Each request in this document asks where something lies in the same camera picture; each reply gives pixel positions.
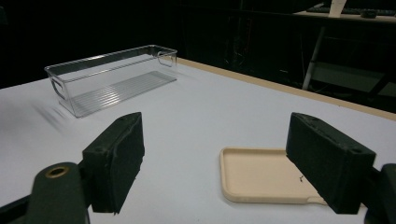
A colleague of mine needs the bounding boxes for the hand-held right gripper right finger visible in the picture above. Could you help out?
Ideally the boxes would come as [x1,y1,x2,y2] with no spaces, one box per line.
[285,112,376,215]

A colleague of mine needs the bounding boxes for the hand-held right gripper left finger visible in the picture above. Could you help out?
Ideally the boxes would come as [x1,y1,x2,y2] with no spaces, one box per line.
[82,112,146,215]

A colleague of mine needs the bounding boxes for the clear plastic storage bin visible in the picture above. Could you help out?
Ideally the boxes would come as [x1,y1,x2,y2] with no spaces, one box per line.
[44,44,178,119]

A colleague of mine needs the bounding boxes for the beige phone case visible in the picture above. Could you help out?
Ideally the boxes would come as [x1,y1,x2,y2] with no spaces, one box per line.
[219,147,329,205]

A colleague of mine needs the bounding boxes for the white table cover sheet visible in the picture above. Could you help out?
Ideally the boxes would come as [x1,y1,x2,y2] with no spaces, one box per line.
[0,57,396,224]

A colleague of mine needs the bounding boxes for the desk with white legs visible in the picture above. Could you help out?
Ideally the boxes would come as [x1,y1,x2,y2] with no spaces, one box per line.
[293,9,396,91]

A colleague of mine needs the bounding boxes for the black keyboard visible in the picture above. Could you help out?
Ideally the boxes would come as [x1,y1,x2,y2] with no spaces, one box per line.
[306,7,396,17]

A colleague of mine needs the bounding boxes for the white upright stand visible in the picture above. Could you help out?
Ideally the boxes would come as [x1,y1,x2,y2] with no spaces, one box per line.
[329,0,347,19]

